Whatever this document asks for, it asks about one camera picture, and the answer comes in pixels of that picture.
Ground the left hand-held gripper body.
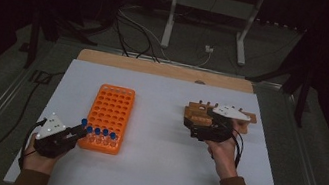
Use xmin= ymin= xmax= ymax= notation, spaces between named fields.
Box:
xmin=31 ymin=109 xmax=79 ymax=162

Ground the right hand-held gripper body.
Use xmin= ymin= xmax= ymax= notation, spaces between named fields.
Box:
xmin=189 ymin=100 xmax=253 ymax=150

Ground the wooden tube rack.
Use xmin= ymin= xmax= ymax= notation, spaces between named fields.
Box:
xmin=181 ymin=97 xmax=260 ymax=138

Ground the orange plastic tube rack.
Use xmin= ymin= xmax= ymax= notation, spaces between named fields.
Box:
xmin=76 ymin=80 xmax=138 ymax=158

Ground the person's left hand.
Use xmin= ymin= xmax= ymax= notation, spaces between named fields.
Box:
xmin=21 ymin=132 xmax=69 ymax=179

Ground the person's right hand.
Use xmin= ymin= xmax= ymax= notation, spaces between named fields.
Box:
xmin=200 ymin=116 xmax=250 ymax=183

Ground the white board sheet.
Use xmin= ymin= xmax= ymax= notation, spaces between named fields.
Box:
xmin=2 ymin=50 xmax=304 ymax=185

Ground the black tripod stand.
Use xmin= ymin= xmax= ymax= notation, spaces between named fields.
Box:
xmin=237 ymin=19 xmax=325 ymax=130
xmin=22 ymin=4 xmax=103 ymax=80

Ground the left hand-held gripper cable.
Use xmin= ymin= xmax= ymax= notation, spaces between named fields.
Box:
xmin=17 ymin=114 xmax=49 ymax=172

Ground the hand-held gripper cable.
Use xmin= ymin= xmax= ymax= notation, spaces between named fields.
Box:
xmin=17 ymin=114 xmax=49 ymax=172
xmin=225 ymin=128 xmax=248 ymax=170

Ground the right hand-held gripper cable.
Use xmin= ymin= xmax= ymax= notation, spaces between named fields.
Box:
xmin=225 ymin=128 xmax=248 ymax=170

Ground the black floor cable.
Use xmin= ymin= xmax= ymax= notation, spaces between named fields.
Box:
xmin=0 ymin=60 xmax=68 ymax=185

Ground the white cable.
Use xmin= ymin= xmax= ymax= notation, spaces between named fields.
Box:
xmin=111 ymin=8 xmax=217 ymax=70

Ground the black cable bundle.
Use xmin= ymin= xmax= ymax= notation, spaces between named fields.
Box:
xmin=108 ymin=12 xmax=167 ymax=64

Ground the grey metal frame stand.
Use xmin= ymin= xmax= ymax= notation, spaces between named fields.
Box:
xmin=158 ymin=0 xmax=267 ymax=69

